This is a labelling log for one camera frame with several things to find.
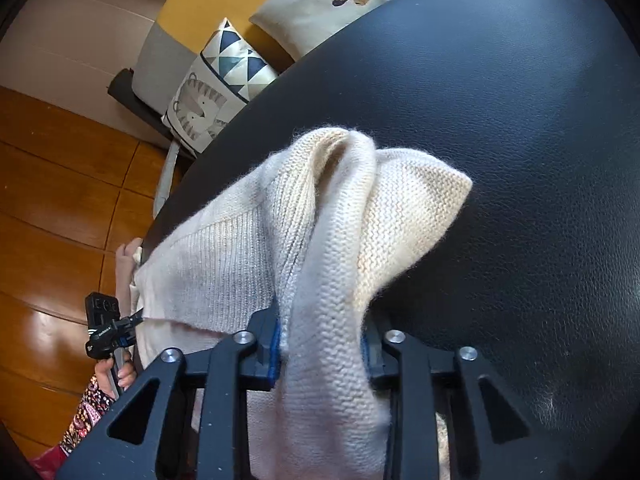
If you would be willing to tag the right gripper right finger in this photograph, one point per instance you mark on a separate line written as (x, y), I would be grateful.
(450, 411)

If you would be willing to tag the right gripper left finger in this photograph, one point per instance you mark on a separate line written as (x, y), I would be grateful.
(185, 412)

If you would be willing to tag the beige knit sweater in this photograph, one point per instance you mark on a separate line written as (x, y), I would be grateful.
(317, 230)

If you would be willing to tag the patterned left sleeve forearm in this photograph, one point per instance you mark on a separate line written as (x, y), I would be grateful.
(94, 403)

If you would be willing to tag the person's left hand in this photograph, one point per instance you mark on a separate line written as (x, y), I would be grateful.
(114, 378)

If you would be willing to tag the folded pink garment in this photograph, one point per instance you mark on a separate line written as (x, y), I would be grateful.
(127, 259)

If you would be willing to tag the tiger print cushion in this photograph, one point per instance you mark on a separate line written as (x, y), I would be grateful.
(220, 82)

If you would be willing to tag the black leather ottoman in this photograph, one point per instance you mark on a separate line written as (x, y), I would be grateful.
(537, 101)

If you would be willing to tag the grey yellow blue sofa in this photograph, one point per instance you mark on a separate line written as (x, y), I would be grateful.
(180, 32)

